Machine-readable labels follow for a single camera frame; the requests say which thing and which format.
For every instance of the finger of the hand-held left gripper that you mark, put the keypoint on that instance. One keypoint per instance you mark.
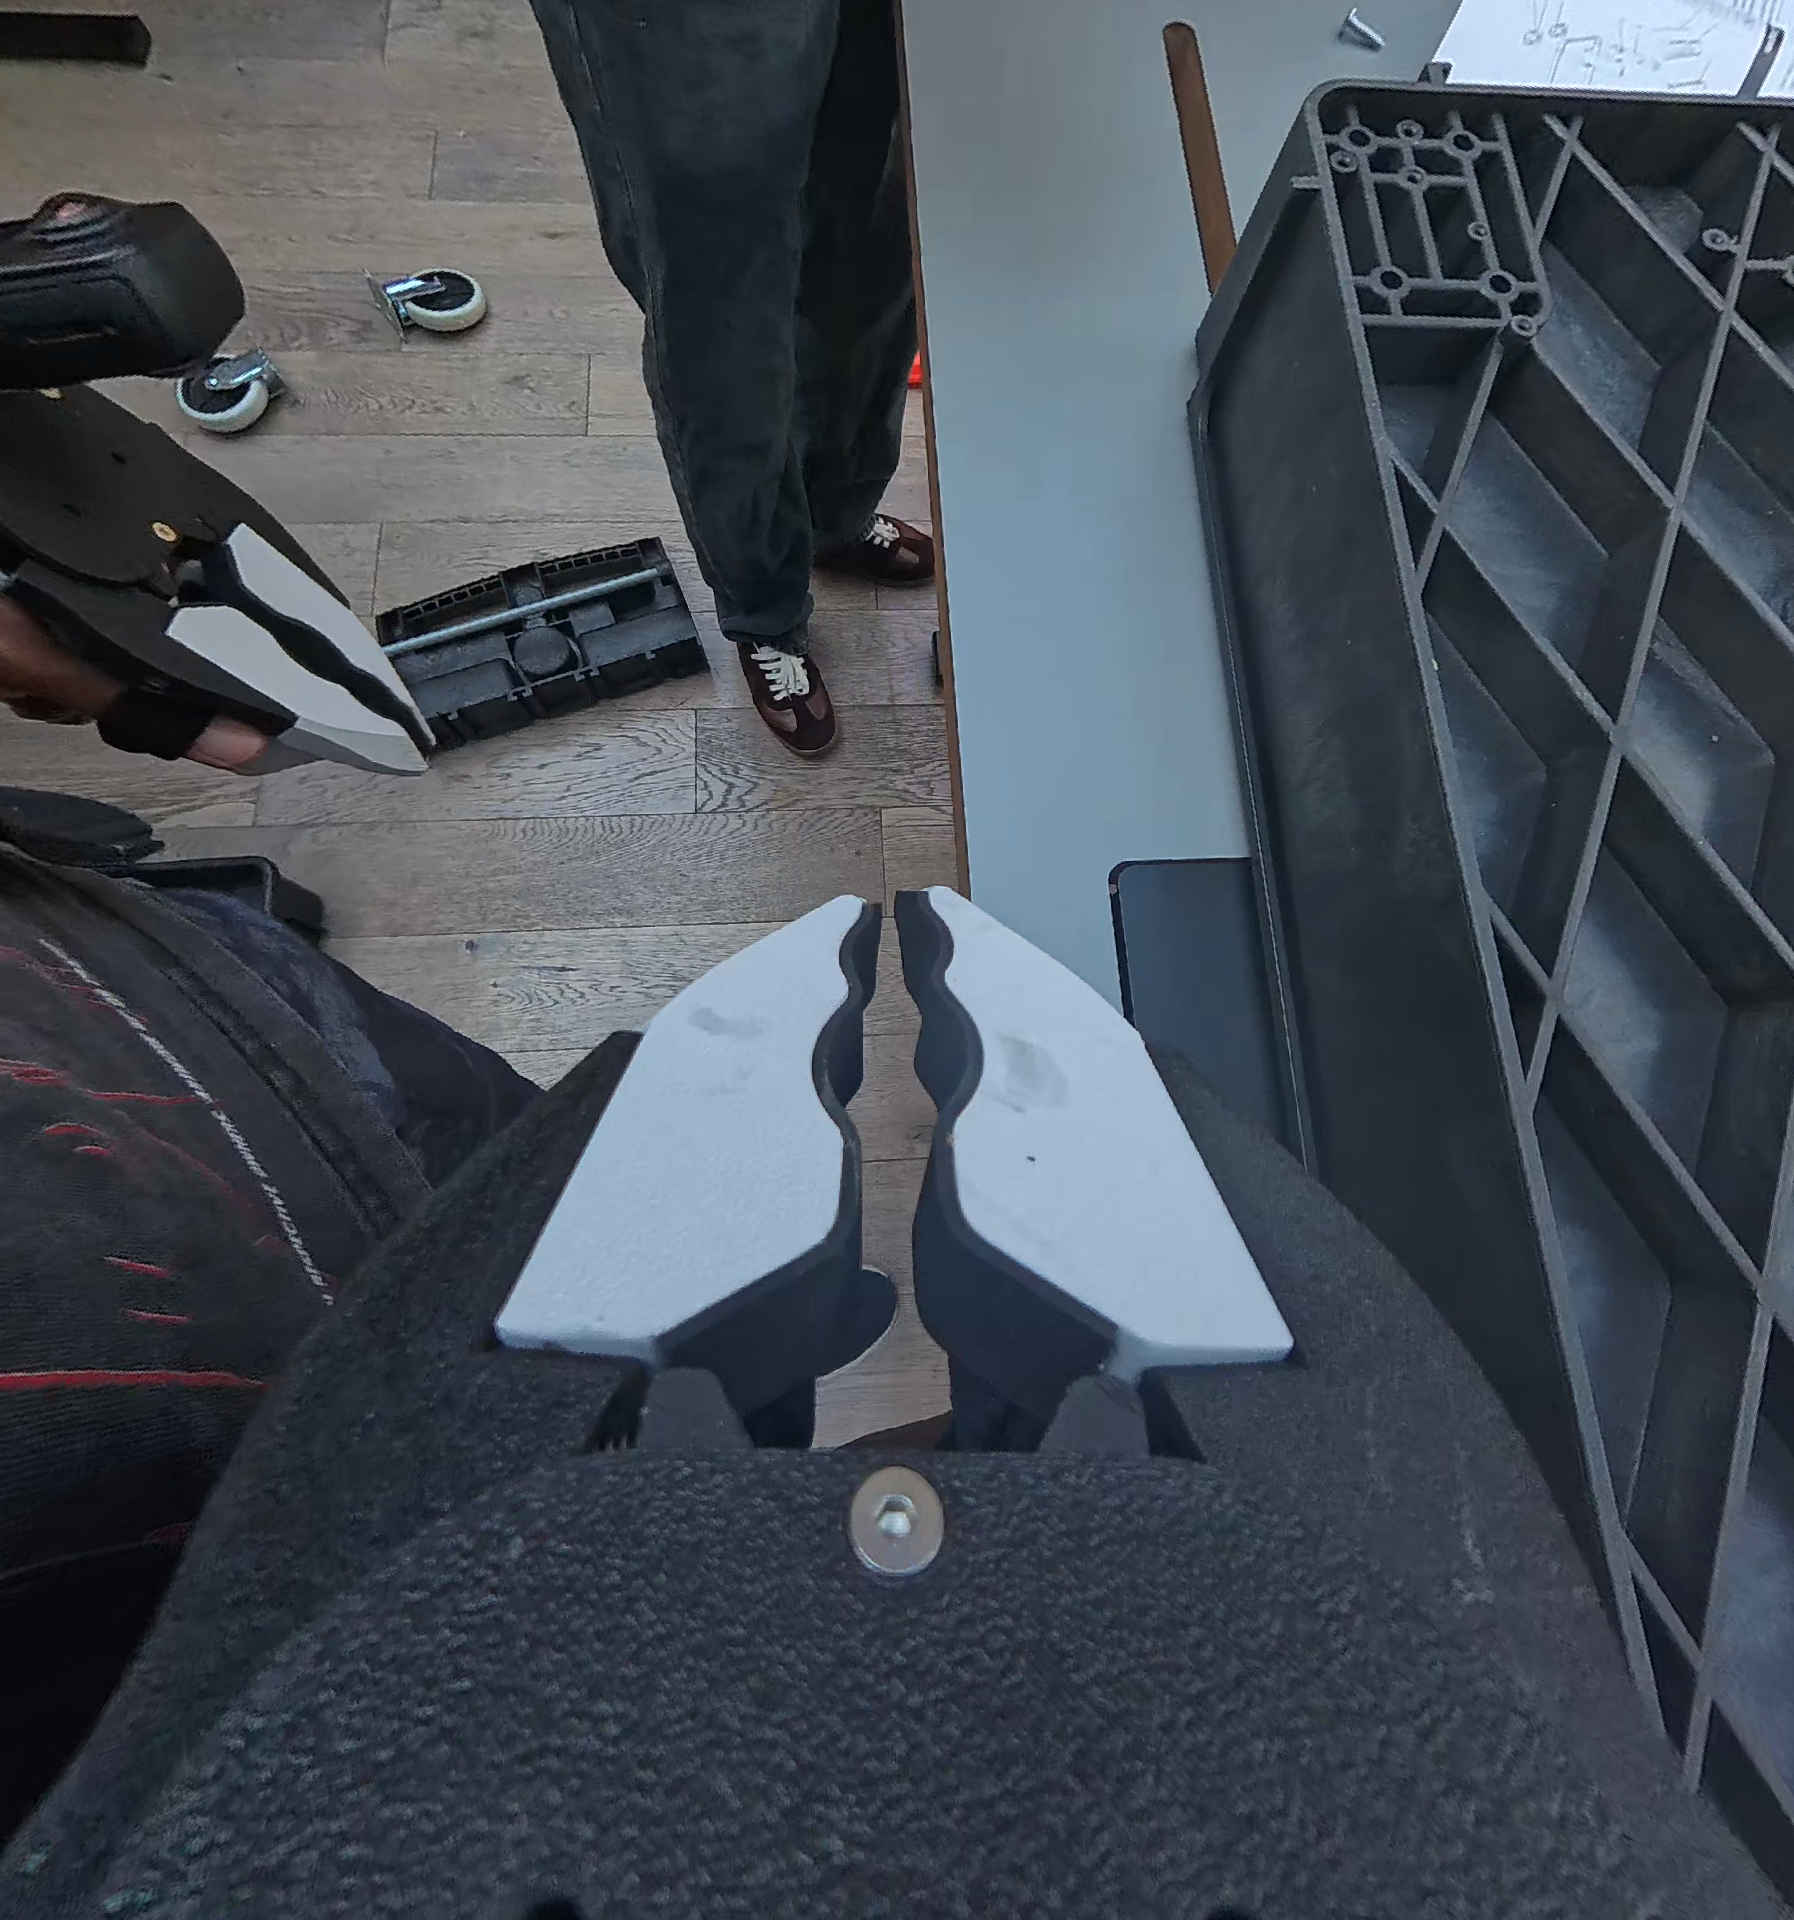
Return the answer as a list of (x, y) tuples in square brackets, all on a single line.
[(288, 594), (284, 698)]

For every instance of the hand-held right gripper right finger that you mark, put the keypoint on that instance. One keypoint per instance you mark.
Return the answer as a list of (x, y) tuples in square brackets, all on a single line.
[(1094, 1186)]

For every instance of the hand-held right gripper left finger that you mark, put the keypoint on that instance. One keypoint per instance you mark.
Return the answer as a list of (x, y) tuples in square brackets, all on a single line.
[(687, 1169)]

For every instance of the black ribbed plastic panel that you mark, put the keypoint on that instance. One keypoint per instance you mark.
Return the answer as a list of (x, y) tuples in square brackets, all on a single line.
[(1286, 600)]

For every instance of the caster wheel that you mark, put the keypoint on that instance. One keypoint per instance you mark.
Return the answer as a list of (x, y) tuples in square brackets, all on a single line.
[(439, 302), (231, 396)]

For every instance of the dark glossy tablet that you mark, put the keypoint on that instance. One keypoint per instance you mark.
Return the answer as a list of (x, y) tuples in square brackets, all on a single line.
[(1191, 976)]

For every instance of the silver metal rod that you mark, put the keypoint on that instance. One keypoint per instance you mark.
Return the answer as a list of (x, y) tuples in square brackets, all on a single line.
[(523, 610)]

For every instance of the black plastic crate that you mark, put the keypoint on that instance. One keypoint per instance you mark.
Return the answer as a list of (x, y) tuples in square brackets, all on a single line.
[(611, 663)]

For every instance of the black furniture base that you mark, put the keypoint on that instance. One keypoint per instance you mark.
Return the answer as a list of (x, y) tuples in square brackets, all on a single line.
[(43, 27)]

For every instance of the brown wooden rod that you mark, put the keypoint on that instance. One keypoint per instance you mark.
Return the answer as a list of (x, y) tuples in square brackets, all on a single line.
[(1197, 152)]

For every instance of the silver screw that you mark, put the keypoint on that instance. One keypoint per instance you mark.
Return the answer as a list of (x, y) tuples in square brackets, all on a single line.
[(1360, 27)]

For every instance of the paper instruction booklet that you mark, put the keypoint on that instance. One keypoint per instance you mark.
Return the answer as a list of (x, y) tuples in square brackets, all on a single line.
[(1617, 46)]

